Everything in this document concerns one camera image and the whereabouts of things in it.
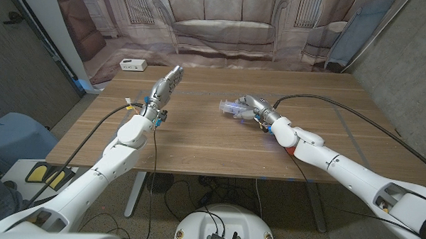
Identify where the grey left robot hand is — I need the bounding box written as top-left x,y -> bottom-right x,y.
140,64 -> 185,125

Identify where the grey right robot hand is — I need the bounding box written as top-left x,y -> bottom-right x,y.
232,94 -> 283,126

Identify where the clear plastic syringe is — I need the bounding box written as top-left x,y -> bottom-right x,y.
218,100 -> 257,117

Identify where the white power strip box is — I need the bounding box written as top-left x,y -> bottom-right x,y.
119,57 -> 148,72

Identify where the printed sofa room backdrop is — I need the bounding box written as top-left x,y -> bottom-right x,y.
50,0 -> 398,96

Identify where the black round floor device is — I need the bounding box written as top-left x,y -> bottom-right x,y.
146,172 -> 175,195

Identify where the white table leg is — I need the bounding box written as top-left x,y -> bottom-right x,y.
124,171 -> 148,218

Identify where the grey table leg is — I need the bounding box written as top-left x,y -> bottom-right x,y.
303,181 -> 329,233

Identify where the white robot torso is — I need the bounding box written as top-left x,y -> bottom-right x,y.
173,202 -> 278,239

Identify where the white backdrop side panel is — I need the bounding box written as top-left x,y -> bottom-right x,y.
11,0 -> 107,95

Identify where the yellow black foot pedal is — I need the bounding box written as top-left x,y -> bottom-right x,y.
24,161 -> 77,193

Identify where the blue padded chair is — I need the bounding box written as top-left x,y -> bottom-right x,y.
0,111 -> 60,175

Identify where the white floor platform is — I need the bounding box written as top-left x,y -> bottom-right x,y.
0,157 -> 88,204

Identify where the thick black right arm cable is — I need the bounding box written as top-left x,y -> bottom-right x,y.
271,93 -> 426,176

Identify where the thin black left wrist cable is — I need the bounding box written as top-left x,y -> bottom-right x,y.
121,125 -> 160,239

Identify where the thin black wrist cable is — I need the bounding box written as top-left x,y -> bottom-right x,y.
121,125 -> 160,239
285,153 -> 426,238

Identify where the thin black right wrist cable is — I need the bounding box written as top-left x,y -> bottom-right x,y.
285,153 -> 426,238

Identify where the black floor cable loop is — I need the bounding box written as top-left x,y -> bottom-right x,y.
162,177 -> 212,223

